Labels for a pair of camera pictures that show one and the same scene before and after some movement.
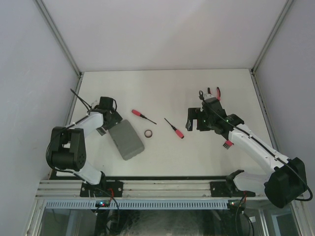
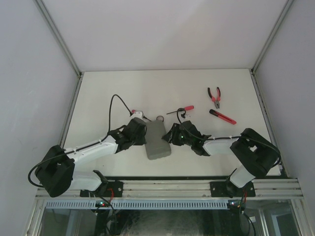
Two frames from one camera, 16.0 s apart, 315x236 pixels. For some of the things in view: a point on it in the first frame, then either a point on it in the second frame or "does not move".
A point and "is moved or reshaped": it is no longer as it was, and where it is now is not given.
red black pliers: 218,92 does not move
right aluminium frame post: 253,70 does not move
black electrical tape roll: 148,133 to 163,119
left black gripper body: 106,126 to 138,140
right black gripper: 195,113 to 175,133
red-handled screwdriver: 177,132 is moved or reshaped
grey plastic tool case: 126,139 is moved or reshaped
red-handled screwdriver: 137,113 does not move
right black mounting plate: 228,189 does not move
